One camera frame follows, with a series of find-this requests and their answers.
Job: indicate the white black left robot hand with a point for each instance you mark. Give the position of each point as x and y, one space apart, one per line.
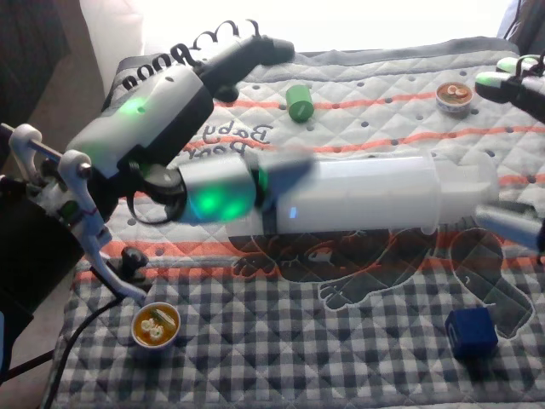
140 123

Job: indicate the blue cube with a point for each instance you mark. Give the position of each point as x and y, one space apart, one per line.
472 333

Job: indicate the dark blue object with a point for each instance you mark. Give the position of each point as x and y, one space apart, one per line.
526 25

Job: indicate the dark grey fabric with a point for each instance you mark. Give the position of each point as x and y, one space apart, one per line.
30 55

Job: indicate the grey quilt with bear print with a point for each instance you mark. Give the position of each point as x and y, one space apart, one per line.
298 341

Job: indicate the green toy cylinder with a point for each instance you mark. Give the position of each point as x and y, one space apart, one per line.
300 103

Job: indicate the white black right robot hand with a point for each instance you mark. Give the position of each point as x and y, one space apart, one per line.
521 91

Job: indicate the toy soup bowl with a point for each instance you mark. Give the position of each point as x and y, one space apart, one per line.
155 326

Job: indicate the black clamp mount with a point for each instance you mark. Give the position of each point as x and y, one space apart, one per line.
133 260

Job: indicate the toy bowl with egg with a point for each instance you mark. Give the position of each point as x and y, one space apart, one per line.
454 97

